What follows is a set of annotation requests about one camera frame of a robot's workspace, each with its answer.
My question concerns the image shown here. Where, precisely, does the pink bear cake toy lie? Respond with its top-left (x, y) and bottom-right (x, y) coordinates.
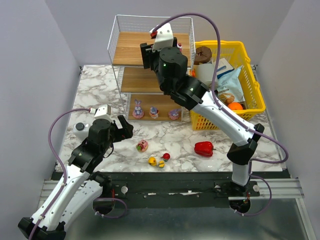
top-left (177, 43), bottom-right (183, 52)

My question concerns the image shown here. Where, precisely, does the pink strawberry cake toy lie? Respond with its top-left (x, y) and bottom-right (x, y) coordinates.
top-left (136, 139), bottom-right (149, 153)

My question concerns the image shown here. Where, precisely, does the purple bunny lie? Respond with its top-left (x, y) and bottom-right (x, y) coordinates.
top-left (132, 99), bottom-right (145, 119)

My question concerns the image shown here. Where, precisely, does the purple bunny donut toy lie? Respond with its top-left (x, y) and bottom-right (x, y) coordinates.
top-left (149, 106), bottom-right (159, 119)

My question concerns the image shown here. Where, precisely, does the red strawberry toy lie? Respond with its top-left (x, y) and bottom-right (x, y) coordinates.
top-left (161, 153), bottom-right (171, 162)

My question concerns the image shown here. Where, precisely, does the purple bunny figure toy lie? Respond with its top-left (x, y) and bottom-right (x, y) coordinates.
top-left (168, 108), bottom-right (181, 121)

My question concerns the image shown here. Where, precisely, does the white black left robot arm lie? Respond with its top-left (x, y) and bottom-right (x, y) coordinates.
top-left (18, 115), bottom-right (134, 240)

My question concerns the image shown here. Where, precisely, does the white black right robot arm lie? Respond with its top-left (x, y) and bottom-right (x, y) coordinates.
top-left (140, 41), bottom-right (265, 187)

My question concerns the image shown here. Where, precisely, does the white bottle grey cap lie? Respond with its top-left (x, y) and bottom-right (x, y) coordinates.
top-left (72, 122), bottom-right (91, 143)

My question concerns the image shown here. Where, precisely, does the brown chocolate donut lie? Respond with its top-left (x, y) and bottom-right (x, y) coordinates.
top-left (194, 46), bottom-right (212, 65)

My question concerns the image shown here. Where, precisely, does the grey paper roll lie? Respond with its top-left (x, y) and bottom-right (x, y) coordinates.
top-left (194, 63), bottom-right (215, 88)

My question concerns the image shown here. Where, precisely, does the yellow duck toy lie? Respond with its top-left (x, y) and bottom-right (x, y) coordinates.
top-left (148, 157), bottom-right (157, 167)

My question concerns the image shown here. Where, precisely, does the white blue box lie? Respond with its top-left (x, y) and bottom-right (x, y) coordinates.
top-left (216, 58), bottom-right (234, 79)

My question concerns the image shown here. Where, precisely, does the light blue snack bag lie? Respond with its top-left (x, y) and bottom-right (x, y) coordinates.
top-left (216, 66), bottom-right (245, 105)

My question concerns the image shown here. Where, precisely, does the yellow plastic basket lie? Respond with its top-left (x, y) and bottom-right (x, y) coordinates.
top-left (189, 40), bottom-right (266, 131)

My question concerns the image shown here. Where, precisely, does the orange fruit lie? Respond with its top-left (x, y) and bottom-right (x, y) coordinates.
top-left (227, 102), bottom-right (244, 111)

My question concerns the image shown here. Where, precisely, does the red bell pepper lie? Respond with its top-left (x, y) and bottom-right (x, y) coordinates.
top-left (194, 141), bottom-right (214, 158)

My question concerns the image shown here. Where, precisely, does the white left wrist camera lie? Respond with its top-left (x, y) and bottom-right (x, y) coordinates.
top-left (89, 104), bottom-right (112, 122)

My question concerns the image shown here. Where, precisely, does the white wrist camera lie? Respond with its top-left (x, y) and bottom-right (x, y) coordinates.
top-left (89, 104), bottom-right (112, 122)
top-left (149, 23), bottom-right (174, 53)

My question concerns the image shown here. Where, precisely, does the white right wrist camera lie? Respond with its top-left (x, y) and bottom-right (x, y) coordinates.
top-left (149, 23), bottom-right (174, 53)

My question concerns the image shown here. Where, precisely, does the white wire wooden shelf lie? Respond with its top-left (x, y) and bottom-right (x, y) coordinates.
top-left (107, 14), bottom-right (183, 122)

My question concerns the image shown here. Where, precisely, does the aluminium frame rail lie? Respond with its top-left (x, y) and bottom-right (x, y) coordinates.
top-left (28, 177), bottom-right (311, 240)

